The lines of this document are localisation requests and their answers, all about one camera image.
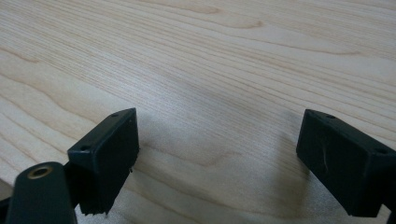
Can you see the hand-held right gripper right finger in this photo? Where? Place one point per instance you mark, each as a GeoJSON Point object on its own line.
{"type": "Point", "coordinates": [345, 168]}

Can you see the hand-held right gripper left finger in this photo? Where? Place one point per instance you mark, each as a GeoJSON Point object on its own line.
{"type": "Point", "coordinates": [106, 149]}

